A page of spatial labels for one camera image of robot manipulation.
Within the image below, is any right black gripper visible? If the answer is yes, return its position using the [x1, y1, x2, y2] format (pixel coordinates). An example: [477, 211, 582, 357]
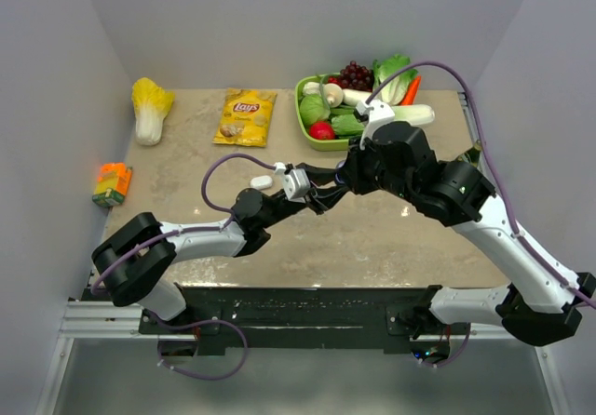
[340, 132, 415, 202]

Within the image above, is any white earbud charging case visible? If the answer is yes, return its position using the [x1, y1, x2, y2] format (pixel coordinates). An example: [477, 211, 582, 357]
[250, 175, 274, 191]

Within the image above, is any purple earbud charging case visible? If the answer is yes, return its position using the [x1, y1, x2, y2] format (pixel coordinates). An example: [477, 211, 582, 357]
[335, 161, 345, 184]

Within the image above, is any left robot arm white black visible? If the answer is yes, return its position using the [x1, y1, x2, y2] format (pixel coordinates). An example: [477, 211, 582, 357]
[91, 166, 348, 333]

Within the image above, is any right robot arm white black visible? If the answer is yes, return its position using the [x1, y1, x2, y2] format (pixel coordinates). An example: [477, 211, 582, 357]
[337, 122, 595, 346]

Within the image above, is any long green white cabbage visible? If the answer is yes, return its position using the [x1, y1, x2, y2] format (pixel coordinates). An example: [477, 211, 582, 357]
[331, 104, 435, 139]

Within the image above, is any green plastic basket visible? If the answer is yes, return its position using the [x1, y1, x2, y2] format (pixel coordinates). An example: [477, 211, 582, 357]
[294, 75, 350, 152]

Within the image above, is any green lettuce head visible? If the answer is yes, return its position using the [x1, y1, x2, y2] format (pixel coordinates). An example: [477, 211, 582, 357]
[372, 54, 418, 106]

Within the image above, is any orange carrot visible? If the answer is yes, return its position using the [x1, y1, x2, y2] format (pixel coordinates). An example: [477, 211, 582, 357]
[400, 75, 422, 106]

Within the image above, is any green Perrier bottle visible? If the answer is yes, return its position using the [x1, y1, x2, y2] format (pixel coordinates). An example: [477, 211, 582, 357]
[457, 140, 482, 168]

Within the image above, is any white radish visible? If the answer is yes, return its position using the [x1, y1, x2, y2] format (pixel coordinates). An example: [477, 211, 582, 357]
[343, 88, 372, 107]

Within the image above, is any round green cabbage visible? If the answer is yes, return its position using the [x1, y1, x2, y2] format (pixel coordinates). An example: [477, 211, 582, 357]
[299, 94, 331, 127]

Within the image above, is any white mushroom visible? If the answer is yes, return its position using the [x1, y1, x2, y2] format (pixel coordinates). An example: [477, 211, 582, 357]
[302, 82, 344, 108]

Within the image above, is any dark red grape bunch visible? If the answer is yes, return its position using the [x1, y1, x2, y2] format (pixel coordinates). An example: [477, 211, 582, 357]
[335, 60, 374, 91]

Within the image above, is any yellow Lays chips bag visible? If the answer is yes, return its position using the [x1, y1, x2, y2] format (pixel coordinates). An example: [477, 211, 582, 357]
[212, 88, 278, 148]

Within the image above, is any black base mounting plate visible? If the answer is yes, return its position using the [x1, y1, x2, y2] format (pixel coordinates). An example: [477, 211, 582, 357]
[134, 287, 466, 355]

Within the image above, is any yellow napa cabbage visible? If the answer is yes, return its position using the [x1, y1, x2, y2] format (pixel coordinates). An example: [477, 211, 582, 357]
[131, 77, 175, 146]

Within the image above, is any orange juice carton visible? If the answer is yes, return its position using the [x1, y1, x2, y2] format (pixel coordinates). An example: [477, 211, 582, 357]
[92, 163, 133, 208]

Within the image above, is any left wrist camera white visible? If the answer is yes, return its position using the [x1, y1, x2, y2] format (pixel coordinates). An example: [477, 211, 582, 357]
[274, 162, 311, 203]

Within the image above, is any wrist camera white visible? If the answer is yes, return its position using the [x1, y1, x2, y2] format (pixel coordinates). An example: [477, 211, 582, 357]
[355, 99, 395, 150]
[274, 162, 311, 203]

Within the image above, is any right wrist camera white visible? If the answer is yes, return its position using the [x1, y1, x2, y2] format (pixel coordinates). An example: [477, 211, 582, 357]
[355, 99, 395, 150]

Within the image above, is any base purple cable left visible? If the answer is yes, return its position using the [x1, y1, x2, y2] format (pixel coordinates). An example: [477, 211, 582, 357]
[148, 315, 251, 382]

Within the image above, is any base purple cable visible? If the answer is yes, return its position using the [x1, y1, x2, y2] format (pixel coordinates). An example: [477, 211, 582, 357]
[148, 315, 251, 382]
[416, 324, 471, 369]

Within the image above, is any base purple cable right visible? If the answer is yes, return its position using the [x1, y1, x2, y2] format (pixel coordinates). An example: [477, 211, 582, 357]
[416, 324, 471, 369]

